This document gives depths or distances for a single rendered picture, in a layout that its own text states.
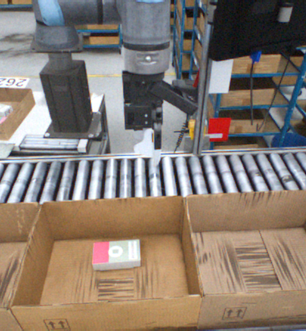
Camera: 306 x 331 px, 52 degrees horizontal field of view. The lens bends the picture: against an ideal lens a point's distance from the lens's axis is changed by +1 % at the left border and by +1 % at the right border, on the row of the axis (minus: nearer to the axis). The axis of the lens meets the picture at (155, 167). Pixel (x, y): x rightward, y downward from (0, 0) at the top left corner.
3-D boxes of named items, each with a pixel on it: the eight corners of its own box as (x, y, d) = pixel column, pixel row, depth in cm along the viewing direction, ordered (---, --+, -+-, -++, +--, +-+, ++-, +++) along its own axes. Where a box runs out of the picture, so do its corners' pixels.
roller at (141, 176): (144, 162, 152) (144, 155, 149) (149, 254, 112) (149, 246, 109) (134, 163, 152) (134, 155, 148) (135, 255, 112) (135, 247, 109)
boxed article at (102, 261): (95, 250, 92) (93, 242, 90) (139, 246, 93) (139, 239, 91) (93, 271, 87) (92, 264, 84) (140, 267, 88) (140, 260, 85)
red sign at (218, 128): (227, 140, 151) (230, 117, 143) (227, 141, 151) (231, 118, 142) (194, 141, 151) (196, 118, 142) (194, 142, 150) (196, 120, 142)
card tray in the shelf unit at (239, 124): (205, 103, 230) (207, 90, 224) (247, 102, 231) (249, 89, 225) (215, 134, 200) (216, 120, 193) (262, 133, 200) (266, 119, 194)
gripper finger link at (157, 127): (151, 145, 71) (151, 107, 68) (160, 145, 71) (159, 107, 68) (153, 151, 66) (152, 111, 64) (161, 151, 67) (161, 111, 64)
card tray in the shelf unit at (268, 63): (212, 47, 205) (213, 31, 199) (259, 47, 205) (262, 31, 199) (222, 73, 174) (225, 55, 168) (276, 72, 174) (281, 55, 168)
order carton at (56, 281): (181, 233, 97) (185, 194, 86) (196, 332, 75) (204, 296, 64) (53, 239, 96) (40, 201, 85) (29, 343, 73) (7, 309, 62)
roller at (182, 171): (184, 161, 153) (185, 153, 150) (203, 252, 113) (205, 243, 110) (174, 162, 153) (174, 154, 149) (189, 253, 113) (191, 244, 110)
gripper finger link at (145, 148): (134, 166, 72) (132, 127, 69) (160, 165, 72) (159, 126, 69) (134, 171, 69) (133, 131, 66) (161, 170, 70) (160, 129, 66)
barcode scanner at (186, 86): (168, 98, 140) (172, 77, 134) (194, 101, 142) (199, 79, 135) (169, 106, 135) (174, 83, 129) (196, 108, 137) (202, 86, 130)
